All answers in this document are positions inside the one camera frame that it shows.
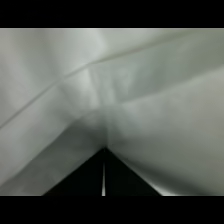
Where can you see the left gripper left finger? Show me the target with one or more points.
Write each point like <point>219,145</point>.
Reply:
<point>85,181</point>

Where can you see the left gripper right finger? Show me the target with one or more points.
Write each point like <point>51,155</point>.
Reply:
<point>128,181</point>

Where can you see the white garment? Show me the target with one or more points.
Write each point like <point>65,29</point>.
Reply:
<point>133,83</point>

